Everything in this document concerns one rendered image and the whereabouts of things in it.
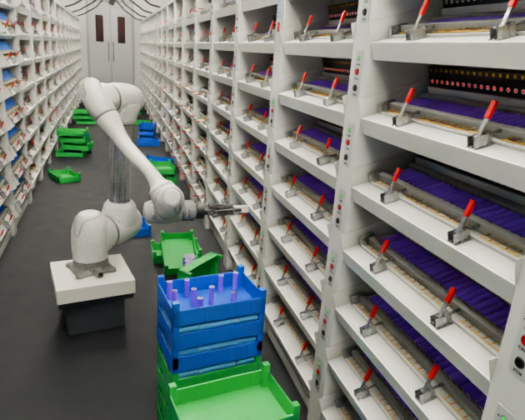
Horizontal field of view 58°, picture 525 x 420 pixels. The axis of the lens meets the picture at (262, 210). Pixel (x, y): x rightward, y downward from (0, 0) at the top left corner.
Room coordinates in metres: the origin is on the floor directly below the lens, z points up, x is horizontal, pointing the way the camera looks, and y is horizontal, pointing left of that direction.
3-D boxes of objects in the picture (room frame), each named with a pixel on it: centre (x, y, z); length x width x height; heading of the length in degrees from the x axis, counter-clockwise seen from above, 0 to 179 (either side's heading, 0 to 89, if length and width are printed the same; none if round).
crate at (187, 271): (2.29, 0.30, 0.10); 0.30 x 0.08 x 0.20; 153
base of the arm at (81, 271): (1.98, 0.76, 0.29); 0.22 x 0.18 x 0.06; 39
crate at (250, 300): (1.37, 0.15, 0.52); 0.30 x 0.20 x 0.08; 116
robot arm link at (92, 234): (2.01, 0.77, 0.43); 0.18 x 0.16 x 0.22; 156
